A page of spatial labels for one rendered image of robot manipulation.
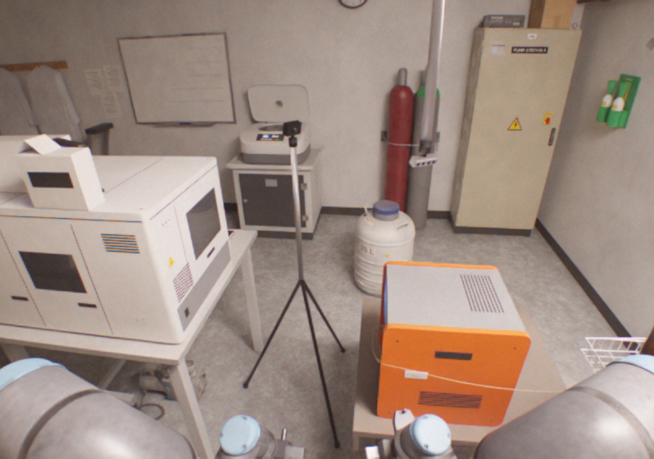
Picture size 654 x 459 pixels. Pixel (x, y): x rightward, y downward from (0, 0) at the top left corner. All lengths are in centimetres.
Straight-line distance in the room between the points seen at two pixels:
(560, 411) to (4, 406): 59
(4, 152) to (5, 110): 400
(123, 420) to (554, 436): 45
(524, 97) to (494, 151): 53
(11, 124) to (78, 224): 447
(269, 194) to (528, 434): 335
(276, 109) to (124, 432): 365
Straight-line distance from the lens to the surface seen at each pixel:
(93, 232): 135
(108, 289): 146
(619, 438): 48
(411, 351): 120
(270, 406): 238
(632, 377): 54
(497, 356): 125
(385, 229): 273
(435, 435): 100
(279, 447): 118
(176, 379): 162
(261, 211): 375
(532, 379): 171
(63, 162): 129
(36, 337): 183
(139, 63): 463
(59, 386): 53
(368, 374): 156
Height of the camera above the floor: 189
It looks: 28 degrees down
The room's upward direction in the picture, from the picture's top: 1 degrees counter-clockwise
